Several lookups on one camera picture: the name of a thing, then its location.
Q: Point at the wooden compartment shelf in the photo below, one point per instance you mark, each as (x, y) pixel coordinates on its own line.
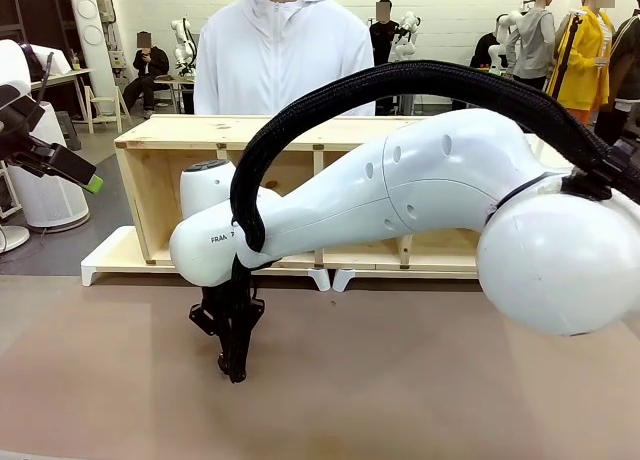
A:
(165, 130)

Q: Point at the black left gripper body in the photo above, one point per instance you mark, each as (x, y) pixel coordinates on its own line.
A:
(17, 135)

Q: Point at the white table surface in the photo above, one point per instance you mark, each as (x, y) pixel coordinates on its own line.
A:
(547, 147)

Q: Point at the tall white air conditioner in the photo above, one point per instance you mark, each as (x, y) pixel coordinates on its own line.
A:
(92, 40)

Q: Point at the white side table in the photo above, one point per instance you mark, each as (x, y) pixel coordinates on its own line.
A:
(70, 75)

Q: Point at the wooden work table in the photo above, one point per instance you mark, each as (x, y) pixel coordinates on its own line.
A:
(172, 80)

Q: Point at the mannequin in brown jacket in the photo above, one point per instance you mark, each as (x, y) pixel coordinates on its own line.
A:
(625, 75)

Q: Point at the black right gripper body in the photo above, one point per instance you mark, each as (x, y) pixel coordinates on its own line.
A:
(202, 315)

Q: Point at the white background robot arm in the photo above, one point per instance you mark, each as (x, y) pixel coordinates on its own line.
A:
(407, 35)
(500, 45)
(181, 45)

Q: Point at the seated person in black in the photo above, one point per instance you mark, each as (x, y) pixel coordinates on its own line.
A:
(145, 67)

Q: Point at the person in white hoodie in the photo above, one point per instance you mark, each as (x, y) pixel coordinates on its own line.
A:
(280, 50)

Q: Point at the mannequin in grey hoodie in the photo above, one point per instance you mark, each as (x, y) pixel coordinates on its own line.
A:
(535, 40)

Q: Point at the white cylindrical air purifier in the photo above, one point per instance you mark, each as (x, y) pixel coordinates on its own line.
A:
(55, 205)

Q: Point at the white round fan base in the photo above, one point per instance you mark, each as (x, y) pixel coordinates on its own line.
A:
(12, 237)

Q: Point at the person in black sweater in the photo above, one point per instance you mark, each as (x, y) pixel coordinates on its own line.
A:
(487, 50)

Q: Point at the mannequin in yellow raincoat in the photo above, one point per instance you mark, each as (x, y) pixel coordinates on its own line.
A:
(582, 65)

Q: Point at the standing person in black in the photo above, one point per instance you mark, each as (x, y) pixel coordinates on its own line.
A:
(384, 35)

